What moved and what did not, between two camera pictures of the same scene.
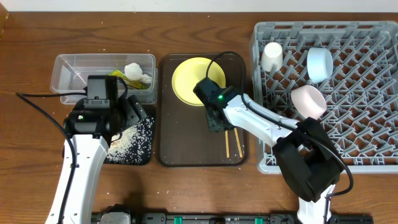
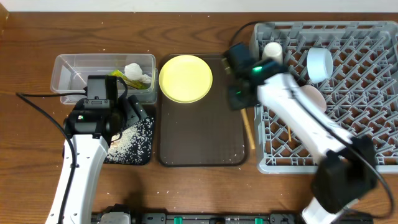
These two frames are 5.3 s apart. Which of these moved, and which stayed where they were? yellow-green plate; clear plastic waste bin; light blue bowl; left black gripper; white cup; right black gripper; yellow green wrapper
Moved: yellow-green plate; right black gripper
Stayed: light blue bowl; left black gripper; clear plastic waste bin; yellow green wrapper; white cup
